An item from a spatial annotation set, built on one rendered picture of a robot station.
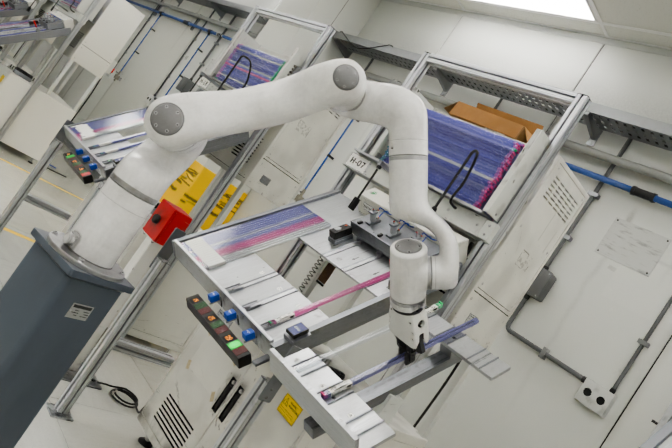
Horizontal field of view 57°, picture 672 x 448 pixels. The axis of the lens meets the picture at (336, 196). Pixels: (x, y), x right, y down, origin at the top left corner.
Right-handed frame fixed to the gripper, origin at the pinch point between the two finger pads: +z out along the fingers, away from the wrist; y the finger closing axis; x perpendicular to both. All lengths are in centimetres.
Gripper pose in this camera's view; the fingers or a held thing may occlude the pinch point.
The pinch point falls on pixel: (406, 353)
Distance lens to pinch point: 159.5
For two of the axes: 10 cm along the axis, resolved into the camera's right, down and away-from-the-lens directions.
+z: 0.4, 8.8, 4.7
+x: -8.1, 3.0, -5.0
